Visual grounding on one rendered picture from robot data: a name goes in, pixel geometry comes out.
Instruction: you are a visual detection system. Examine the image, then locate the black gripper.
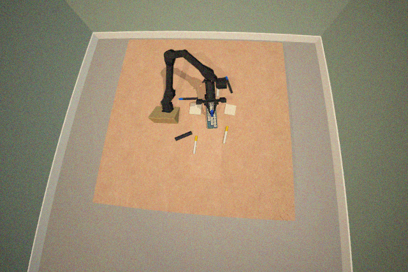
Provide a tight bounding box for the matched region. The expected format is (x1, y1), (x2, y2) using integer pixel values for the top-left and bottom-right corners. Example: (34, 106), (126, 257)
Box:
(196, 89), (226, 114)

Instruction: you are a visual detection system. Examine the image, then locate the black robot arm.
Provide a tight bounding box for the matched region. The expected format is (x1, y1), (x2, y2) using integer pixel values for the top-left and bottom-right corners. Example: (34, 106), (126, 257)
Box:
(160, 49), (227, 113)

